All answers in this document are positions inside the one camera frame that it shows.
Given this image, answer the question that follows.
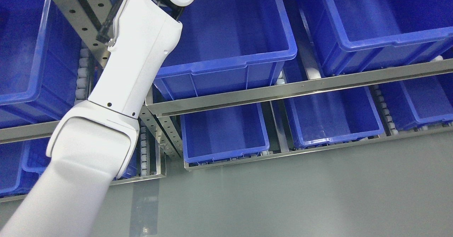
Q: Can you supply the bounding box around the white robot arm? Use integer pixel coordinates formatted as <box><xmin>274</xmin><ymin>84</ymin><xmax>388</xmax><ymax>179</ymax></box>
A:
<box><xmin>1</xmin><ymin>0</ymin><xmax>194</xmax><ymax>237</ymax></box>

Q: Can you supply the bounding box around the blue bin lower middle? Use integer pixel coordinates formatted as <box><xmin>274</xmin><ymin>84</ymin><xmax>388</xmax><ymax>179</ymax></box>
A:
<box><xmin>180</xmin><ymin>103</ymin><xmax>270</xmax><ymax>165</ymax></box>

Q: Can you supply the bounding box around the blue bin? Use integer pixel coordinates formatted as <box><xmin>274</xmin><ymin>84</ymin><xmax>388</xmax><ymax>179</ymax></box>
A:
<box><xmin>0</xmin><ymin>136</ymin><xmax>138</xmax><ymax>197</ymax></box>
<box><xmin>378</xmin><ymin>73</ymin><xmax>453</xmax><ymax>131</ymax></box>
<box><xmin>153</xmin><ymin>0</ymin><xmax>297</xmax><ymax>100</ymax></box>
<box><xmin>180</xmin><ymin>103</ymin><xmax>270</xmax><ymax>165</ymax></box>
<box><xmin>296</xmin><ymin>0</ymin><xmax>453</xmax><ymax>76</ymax></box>
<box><xmin>0</xmin><ymin>0</ymin><xmax>81</xmax><ymax>128</ymax></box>
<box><xmin>284</xmin><ymin>86</ymin><xmax>384</xmax><ymax>149</ymax></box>

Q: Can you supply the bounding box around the blue bin upper middle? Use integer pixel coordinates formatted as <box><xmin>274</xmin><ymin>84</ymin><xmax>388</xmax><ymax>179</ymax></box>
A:
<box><xmin>153</xmin><ymin>0</ymin><xmax>297</xmax><ymax>100</ymax></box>

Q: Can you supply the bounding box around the metal shelf rack right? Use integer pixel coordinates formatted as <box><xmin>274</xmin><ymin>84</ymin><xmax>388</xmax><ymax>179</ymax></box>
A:
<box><xmin>142</xmin><ymin>4</ymin><xmax>453</xmax><ymax>172</ymax></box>

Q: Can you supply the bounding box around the blue bin lower centre right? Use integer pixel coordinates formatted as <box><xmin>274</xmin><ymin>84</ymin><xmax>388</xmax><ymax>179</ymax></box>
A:
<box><xmin>284</xmin><ymin>86</ymin><xmax>384</xmax><ymax>149</ymax></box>

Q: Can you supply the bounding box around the blue bin upper right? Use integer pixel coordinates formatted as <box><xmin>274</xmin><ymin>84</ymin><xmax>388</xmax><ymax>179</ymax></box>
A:
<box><xmin>296</xmin><ymin>0</ymin><xmax>453</xmax><ymax>76</ymax></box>

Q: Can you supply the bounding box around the blue bin lower far right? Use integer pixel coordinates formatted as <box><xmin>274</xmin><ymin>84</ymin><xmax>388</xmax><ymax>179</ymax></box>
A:
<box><xmin>378</xmin><ymin>73</ymin><xmax>453</xmax><ymax>131</ymax></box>

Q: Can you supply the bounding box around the blue bin upper left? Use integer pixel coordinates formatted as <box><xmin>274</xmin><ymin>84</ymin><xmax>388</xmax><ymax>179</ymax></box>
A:
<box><xmin>0</xmin><ymin>0</ymin><xmax>81</xmax><ymax>128</ymax></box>

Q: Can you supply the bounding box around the blue bin lower left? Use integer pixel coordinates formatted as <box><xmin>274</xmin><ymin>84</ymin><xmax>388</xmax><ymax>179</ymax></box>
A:
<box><xmin>0</xmin><ymin>136</ymin><xmax>138</xmax><ymax>197</ymax></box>

